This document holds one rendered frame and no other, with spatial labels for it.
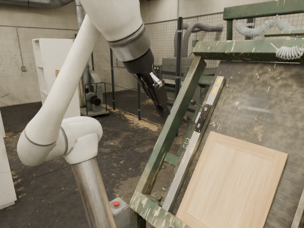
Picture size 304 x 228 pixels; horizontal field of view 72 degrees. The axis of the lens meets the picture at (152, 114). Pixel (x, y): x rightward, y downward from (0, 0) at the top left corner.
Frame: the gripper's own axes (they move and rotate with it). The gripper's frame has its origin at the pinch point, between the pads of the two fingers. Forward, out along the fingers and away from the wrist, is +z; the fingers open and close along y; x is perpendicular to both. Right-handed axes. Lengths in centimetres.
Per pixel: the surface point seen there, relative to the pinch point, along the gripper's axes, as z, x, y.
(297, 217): 68, -20, -35
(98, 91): 272, -39, 498
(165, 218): 86, 24, 13
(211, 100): 61, -48, 37
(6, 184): 119, 146, 195
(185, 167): 76, -6, 23
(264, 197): 73, -20, -20
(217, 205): 80, -2, -5
